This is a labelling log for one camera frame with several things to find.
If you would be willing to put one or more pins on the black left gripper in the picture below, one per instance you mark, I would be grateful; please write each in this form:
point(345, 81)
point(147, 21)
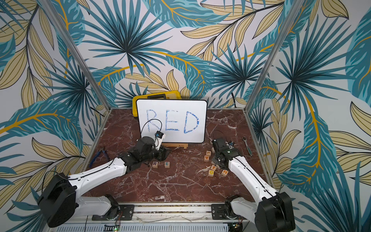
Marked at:
point(163, 154)

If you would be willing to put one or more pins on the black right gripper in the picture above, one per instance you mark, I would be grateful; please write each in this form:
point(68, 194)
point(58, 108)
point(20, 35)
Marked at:
point(219, 157)

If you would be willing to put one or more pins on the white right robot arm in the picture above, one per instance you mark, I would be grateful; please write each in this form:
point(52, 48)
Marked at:
point(271, 211)

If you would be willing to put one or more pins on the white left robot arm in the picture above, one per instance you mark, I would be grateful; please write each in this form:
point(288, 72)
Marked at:
point(63, 198)

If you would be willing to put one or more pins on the wooden block letter H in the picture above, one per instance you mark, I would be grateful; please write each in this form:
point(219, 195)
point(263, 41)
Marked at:
point(224, 173)

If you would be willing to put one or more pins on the wooden whiteboard stand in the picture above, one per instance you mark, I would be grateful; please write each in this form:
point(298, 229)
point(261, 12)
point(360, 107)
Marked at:
point(175, 145)

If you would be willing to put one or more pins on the whiteboard with RED text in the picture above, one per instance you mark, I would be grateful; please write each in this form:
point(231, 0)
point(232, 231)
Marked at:
point(182, 121)

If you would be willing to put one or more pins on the yellow plastic case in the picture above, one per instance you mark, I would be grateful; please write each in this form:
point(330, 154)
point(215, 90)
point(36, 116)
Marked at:
point(161, 96)

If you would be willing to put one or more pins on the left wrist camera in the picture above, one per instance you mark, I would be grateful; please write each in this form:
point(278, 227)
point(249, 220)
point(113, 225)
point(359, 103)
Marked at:
point(159, 136)

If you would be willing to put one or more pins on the teal handled ratchet wrench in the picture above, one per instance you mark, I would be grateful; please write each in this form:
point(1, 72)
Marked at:
point(246, 145)

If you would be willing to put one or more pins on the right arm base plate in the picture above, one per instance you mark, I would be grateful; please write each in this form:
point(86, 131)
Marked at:
point(220, 212)

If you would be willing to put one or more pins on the aluminium front rail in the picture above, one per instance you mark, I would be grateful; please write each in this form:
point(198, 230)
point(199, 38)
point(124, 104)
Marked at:
point(159, 217)

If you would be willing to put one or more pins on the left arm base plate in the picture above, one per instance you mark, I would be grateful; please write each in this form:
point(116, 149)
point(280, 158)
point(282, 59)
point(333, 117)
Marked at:
point(120, 212)

